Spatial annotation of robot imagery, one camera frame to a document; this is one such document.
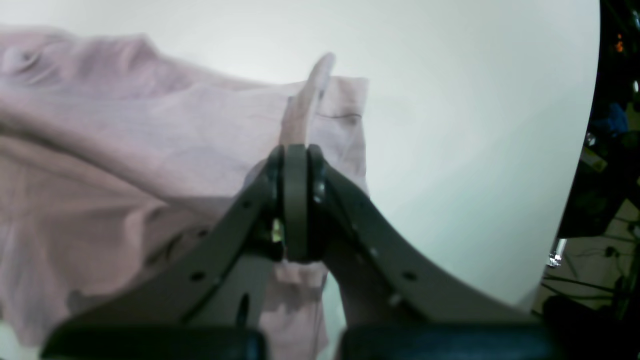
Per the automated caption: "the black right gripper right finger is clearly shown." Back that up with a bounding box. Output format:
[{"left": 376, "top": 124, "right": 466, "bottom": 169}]
[{"left": 295, "top": 145, "right": 556, "bottom": 360}]

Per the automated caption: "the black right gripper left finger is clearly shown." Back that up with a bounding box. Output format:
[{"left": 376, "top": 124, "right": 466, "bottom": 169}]
[{"left": 41, "top": 145, "right": 285, "bottom": 360}]

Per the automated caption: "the mauve pink T-shirt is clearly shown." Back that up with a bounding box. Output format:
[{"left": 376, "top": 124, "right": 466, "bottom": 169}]
[{"left": 1, "top": 25, "right": 370, "bottom": 348}]

